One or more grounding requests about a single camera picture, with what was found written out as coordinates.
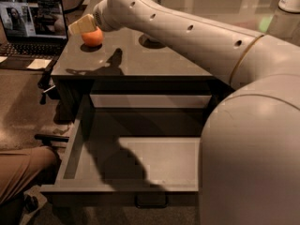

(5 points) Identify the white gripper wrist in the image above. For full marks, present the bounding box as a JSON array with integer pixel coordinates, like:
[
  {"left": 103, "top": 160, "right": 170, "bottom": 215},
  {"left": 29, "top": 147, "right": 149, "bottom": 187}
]
[{"left": 68, "top": 0, "right": 117, "bottom": 35}]

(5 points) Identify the orange fruit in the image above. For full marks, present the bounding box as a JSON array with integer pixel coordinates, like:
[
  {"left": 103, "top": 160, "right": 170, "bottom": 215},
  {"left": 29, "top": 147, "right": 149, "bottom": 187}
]
[{"left": 82, "top": 28, "right": 103, "bottom": 47}]

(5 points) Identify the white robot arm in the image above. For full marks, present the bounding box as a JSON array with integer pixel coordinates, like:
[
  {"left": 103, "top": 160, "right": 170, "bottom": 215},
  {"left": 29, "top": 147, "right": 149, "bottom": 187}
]
[{"left": 68, "top": 0, "right": 300, "bottom": 225}]

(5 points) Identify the open grey top drawer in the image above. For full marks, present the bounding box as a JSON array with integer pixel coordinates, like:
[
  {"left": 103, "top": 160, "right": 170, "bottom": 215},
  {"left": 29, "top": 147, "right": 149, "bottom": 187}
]
[{"left": 41, "top": 95, "right": 211, "bottom": 206}]

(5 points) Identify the open black laptop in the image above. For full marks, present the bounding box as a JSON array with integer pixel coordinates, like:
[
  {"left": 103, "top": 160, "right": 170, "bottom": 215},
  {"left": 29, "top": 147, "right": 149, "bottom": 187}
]
[{"left": 0, "top": 0, "right": 68, "bottom": 70}]

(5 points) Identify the white paper note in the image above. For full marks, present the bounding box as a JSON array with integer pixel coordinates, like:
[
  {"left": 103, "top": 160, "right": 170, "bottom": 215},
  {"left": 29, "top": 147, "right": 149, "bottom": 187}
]
[{"left": 27, "top": 59, "right": 51, "bottom": 69}]

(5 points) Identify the black chair armrest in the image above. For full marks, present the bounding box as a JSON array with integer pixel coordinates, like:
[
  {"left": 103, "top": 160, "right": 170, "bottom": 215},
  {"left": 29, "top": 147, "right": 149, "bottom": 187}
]
[{"left": 35, "top": 134, "right": 68, "bottom": 143}]

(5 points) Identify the person's leg in tan trousers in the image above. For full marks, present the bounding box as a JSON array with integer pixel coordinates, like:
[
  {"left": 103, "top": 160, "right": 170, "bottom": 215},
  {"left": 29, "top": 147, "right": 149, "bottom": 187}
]
[{"left": 0, "top": 146, "right": 61, "bottom": 204}]

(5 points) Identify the metal drawer handle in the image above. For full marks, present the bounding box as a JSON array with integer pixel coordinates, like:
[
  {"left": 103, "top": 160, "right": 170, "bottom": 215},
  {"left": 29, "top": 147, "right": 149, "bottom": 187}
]
[{"left": 134, "top": 196, "right": 169, "bottom": 209}]

